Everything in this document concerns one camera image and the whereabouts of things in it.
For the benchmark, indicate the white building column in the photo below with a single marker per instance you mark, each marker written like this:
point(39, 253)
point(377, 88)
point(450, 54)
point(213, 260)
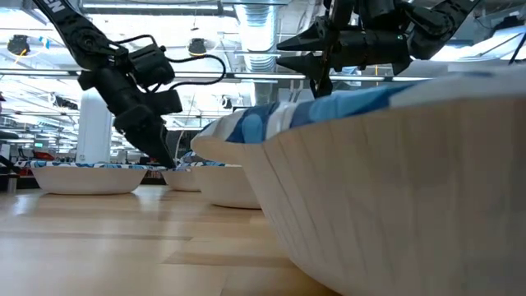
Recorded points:
point(93, 131)

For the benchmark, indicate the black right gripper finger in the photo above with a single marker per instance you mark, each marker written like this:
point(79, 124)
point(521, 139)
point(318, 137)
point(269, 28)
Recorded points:
point(312, 39)
point(308, 66)

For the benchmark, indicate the silver ventilation duct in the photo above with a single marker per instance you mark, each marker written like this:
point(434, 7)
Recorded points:
point(258, 37)

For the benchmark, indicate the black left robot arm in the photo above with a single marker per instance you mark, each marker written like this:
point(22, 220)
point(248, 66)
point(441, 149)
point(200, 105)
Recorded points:
point(78, 37)

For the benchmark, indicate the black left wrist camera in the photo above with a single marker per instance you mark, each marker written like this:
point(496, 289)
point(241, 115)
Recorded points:
point(152, 66)

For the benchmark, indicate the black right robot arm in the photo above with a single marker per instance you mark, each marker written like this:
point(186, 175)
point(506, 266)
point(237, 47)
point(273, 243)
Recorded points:
point(435, 20)

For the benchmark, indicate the black ceiling device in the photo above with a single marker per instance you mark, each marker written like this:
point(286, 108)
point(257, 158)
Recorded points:
point(226, 103)
point(18, 44)
point(197, 46)

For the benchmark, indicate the blue patterned paper bowl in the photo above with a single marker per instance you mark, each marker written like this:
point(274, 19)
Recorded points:
point(192, 156)
point(88, 181)
point(181, 180)
point(228, 187)
point(390, 185)

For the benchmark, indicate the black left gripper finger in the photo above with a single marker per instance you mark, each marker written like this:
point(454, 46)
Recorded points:
point(148, 137)

